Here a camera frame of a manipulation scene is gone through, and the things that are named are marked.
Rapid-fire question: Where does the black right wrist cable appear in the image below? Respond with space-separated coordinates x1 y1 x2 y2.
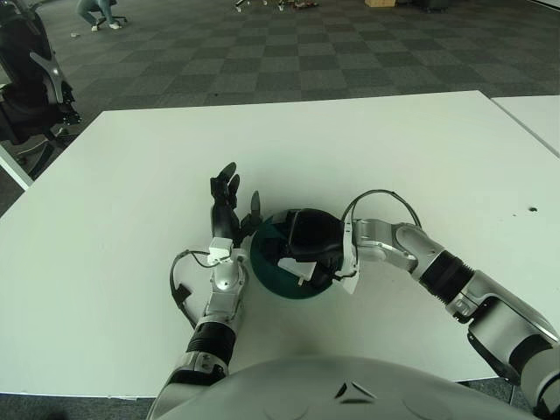
334 188 424 281

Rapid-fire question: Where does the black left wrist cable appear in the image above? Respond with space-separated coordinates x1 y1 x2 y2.
169 248 215 327

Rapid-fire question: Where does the wheeled cart base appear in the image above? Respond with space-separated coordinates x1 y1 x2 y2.
234 0 320 13

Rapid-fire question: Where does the white side table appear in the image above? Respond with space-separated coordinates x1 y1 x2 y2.
492 94 560 158

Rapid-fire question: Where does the crouching person in jeans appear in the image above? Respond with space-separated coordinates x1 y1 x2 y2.
76 0 128 32

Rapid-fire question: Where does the white charger block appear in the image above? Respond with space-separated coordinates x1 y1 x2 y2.
276 256 319 285

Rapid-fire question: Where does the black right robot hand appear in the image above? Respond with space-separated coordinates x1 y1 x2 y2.
269 208 347 292

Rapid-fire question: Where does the white desk edge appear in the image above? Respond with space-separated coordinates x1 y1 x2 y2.
0 142 34 190

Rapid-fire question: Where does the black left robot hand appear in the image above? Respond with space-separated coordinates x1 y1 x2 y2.
208 161 263 249

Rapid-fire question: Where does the grey robot torso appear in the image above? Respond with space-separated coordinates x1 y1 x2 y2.
143 354 533 420

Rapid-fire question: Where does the teal round plate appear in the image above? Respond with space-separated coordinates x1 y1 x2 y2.
248 213 338 301

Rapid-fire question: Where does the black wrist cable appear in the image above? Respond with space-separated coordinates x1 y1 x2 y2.
169 248 215 327
334 188 424 281

